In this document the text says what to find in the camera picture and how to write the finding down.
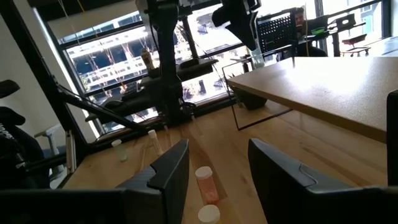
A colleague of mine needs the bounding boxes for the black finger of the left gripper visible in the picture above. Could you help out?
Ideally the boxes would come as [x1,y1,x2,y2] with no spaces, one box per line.
[225,12,259,52]

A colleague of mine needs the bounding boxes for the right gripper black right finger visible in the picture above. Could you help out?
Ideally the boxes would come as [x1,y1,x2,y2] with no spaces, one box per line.
[248,138,354,224]

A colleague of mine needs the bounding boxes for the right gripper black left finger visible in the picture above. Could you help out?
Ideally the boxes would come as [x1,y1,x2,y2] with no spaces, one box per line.
[115,138,190,224]

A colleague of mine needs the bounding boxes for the small pink bottle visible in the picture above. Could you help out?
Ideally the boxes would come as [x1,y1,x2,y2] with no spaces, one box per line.
[195,166,220,205]

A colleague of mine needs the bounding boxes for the thin grey tube vial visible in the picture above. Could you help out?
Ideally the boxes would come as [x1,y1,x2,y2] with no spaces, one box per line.
[147,129,164,156]

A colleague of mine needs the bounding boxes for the yellow vial white cap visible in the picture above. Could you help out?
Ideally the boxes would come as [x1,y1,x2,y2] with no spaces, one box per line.
[197,204,221,224]

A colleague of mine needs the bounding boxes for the wooden shelf black legs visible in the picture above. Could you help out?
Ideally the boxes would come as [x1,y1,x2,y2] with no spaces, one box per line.
[221,55,398,144]

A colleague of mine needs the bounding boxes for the black perforated chair back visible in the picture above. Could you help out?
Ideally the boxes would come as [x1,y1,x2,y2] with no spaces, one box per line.
[256,9,296,54]

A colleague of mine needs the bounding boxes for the potted green plant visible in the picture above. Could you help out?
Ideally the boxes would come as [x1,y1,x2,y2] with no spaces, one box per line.
[228,72,269,111]

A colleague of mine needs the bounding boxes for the person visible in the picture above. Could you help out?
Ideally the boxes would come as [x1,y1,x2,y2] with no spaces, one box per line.
[294,6,327,57]

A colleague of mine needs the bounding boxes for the brown bottle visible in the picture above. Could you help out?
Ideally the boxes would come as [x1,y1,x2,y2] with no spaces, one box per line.
[141,48,156,71]

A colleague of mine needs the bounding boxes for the red rolling cart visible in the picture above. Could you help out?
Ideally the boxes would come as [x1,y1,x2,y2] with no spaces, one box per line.
[340,33,373,57]

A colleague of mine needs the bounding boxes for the white metal stand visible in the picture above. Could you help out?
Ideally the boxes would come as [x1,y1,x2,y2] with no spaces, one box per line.
[34,123,65,181]

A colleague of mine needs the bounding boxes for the large window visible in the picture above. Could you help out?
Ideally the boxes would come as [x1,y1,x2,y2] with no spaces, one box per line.
[57,0,392,134]

